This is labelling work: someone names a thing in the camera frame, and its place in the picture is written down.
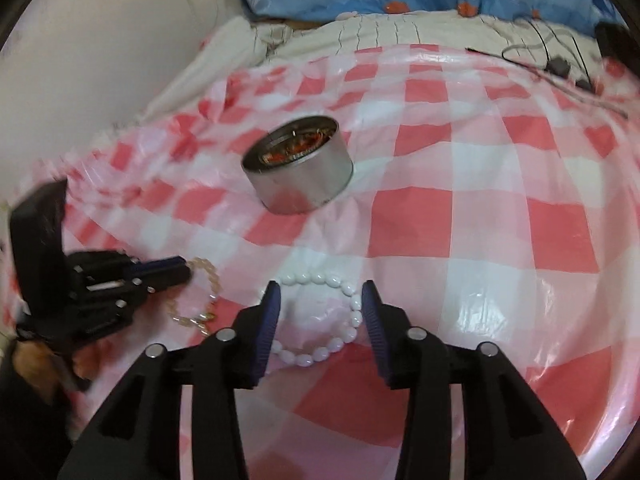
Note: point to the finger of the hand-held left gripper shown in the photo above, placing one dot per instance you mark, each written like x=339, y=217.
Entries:
x=172, y=276
x=167, y=263

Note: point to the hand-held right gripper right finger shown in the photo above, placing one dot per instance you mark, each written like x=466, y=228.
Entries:
x=374, y=325

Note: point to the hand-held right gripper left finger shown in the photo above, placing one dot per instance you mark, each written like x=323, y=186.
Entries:
x=269, y=325

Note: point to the round metal tin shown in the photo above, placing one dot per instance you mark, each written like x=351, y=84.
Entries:
x=305, y=180

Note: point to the person's left forearm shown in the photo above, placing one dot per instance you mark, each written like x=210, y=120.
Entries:
x=30, y=435

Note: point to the person's left hand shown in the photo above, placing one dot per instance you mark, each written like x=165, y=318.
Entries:
x=32, y=365

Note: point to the red white checkered plastic cloth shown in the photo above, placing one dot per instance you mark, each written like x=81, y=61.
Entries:
x=450, y=220

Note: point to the white quilted bed sheet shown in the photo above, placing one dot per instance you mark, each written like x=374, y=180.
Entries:
x=390, y=30

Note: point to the black charger adapter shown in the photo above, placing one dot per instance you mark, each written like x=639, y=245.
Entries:
x=558, y=68

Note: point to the black jacket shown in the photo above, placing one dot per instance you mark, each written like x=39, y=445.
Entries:
x=612, y=40

